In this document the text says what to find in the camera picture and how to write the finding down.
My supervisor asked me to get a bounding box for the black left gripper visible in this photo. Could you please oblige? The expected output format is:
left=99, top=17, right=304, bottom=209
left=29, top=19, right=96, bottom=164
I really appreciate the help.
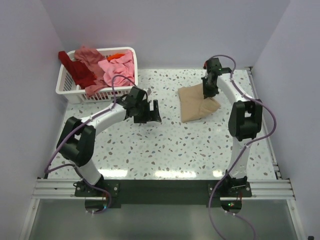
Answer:
left=134, top=99, right=161, bottom=124

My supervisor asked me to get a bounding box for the beige t shirt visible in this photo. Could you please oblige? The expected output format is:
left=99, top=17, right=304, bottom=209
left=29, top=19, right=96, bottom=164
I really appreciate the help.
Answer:
left=178, top=83, right=221, bottom=123

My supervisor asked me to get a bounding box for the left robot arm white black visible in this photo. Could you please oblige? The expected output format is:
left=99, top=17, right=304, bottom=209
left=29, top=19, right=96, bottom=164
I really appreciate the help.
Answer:
left=56, top=86, right=162, bottom=200

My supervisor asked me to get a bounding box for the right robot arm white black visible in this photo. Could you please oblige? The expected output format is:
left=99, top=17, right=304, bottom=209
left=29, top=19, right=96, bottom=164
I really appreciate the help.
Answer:
left=201, top=55, right=263, bottom=197

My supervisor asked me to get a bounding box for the pink t shirt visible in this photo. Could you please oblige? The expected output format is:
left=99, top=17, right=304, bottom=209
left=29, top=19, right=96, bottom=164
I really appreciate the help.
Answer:
left=98, top=50, right=135, bottom=87

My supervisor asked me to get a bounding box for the orange t shirt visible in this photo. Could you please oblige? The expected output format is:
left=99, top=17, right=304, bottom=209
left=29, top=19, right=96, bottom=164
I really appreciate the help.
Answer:
left=106, top=53, right=125, bottom=62

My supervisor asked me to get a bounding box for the white plastic laundry basket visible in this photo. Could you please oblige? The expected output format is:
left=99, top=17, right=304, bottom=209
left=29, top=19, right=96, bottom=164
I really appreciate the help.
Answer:
left=55, top=47, right=139, bottom=104

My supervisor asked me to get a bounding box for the dark red t shirt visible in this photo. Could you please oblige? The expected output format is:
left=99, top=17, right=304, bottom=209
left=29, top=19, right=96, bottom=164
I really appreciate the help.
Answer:
left=58, top=51, right=96, bottom=89

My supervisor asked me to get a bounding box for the dusty rose t shirt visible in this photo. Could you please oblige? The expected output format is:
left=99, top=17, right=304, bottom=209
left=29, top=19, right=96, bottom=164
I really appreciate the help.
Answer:
left=74, top=46, right=108, bottom=98

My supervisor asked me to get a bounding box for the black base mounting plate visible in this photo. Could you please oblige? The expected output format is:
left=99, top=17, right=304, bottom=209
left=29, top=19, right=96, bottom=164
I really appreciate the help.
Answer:
left=73, top=179, right=253, bottom=213

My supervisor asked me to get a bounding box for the aluminium frame rail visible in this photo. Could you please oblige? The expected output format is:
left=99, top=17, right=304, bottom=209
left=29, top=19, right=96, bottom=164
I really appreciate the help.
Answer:
left=29, top=69, right=305, bottom=240

